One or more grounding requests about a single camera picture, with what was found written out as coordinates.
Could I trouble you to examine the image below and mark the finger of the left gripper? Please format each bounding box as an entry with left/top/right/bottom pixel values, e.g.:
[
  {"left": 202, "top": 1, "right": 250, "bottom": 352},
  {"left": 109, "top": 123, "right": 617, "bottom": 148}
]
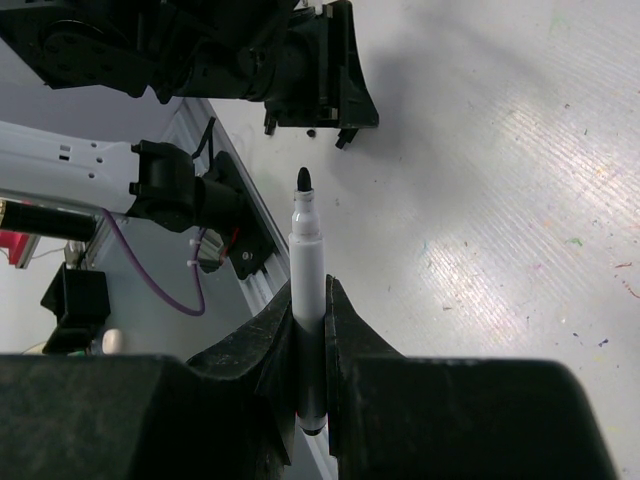
[{"left": 334, "top": 1, "right": 379, "bottom": 132}]

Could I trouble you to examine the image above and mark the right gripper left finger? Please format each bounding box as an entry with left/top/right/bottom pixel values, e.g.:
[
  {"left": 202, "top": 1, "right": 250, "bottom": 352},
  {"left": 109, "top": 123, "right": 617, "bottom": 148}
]
[{"left": 1, "top": 286, "right": 296, "bottom": 479}]

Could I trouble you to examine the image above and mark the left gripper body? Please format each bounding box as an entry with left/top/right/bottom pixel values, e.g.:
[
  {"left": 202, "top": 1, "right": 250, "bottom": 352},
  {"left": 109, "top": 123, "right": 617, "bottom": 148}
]
[{"left": 249, "top": 1, "right": 350, "bottom": 135}]

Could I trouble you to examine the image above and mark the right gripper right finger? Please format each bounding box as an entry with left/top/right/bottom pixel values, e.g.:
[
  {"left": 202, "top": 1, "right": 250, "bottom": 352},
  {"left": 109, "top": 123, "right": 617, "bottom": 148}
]
[{"left": 325, "top": 277, "right": 617, "bottom": 479}]

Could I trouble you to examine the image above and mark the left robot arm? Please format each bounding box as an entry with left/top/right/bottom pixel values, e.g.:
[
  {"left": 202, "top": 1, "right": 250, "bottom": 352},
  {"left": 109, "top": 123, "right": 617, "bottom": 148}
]
[{"left": 1, "top": 1, "right": 379, "bottom": 235}]

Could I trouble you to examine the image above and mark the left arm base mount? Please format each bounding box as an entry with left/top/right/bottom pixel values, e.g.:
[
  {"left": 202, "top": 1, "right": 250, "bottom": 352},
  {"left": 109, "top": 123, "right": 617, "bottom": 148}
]
[{"left": 41, "top": 141, "right": 274, "bottom": 355}]

